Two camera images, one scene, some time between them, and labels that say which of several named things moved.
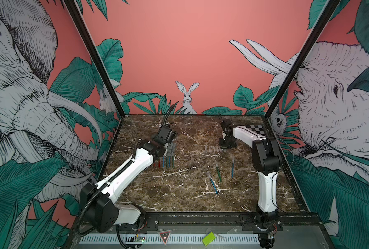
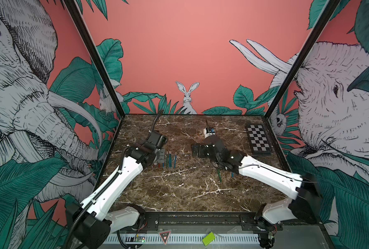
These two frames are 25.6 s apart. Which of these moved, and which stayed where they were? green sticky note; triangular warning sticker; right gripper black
Moved: right gripper black
Stayed: triangular warning sticker; green sticky note
